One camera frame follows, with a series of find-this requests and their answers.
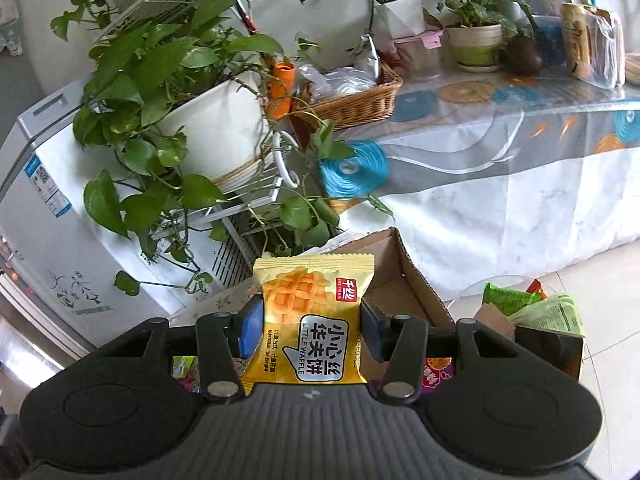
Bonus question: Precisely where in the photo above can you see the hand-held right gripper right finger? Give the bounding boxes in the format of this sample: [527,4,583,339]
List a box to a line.
[360,296,498,406]

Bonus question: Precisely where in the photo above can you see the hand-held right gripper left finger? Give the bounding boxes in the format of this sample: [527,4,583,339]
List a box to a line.
[127,294,265,403]

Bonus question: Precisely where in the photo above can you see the cardboard box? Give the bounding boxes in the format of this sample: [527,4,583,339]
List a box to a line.
[320,227,457,391]

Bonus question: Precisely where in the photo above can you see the yellow waffle snack packet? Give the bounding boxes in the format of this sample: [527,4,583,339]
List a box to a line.
[240,254,376,385]

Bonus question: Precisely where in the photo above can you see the green snack packet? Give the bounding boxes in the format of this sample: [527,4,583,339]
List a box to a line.
[172,355,199,378]

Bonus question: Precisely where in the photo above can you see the purple snack packet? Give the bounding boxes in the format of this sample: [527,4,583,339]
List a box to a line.
[422,356,456,397]

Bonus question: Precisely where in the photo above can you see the round glass table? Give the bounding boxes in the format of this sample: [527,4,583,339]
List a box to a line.
[442,274,606,411]

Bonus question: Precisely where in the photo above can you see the white metal plant stand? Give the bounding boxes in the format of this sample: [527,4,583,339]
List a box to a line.
[150,130,301,286]

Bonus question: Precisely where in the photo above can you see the brown box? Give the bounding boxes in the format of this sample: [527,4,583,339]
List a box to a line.
[515,325,585,381]

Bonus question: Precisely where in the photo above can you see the pale green bag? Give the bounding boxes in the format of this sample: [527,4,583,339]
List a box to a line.
[510,294,583,336]

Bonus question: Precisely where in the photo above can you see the white chest freezer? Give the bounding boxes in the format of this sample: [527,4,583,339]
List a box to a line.
[0,75,266,356]

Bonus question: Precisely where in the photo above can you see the patterned tablecloth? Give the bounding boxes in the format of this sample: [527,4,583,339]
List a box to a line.
[330,52,640,301]

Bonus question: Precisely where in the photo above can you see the large white plant pot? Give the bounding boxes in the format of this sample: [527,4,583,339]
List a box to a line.
[160,72,277,186]

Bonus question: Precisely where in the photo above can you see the grey refrigerator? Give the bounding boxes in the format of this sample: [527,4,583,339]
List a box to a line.
[0,235,93,391]

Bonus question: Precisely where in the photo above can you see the wicker basket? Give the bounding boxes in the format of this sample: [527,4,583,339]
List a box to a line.
[292,60,403,131]

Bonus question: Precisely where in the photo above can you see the orange bottle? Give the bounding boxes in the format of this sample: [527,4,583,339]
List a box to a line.
[267,61,296,118]

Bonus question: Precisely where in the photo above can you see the clear plastic bags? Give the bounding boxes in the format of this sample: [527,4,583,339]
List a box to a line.
[300,35,383,103]

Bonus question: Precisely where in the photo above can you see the clear container with pink lid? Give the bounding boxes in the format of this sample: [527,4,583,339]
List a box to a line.
[395,30,443,78]

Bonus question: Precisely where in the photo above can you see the pothos plant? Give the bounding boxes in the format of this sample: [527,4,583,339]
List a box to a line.
[35,0,396,297]

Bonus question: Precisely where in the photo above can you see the green and white plant pot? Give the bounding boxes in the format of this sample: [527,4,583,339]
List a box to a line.
[445,24,503,70]

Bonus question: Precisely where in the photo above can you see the brown round pot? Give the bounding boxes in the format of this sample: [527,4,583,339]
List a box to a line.
[502,35,543,76]

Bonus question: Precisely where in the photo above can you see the white geometric plant pot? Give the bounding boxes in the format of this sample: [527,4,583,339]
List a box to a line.
[372,0,426,38]

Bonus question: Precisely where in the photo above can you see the blue container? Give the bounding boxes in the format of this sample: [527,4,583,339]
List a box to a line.
[532,15,566,66]

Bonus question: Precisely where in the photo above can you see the small green plant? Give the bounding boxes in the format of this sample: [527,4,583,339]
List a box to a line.
[430,0,536,28]

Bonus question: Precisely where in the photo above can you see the clear plastic bag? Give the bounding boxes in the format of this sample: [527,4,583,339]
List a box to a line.
[585,7,626,88]

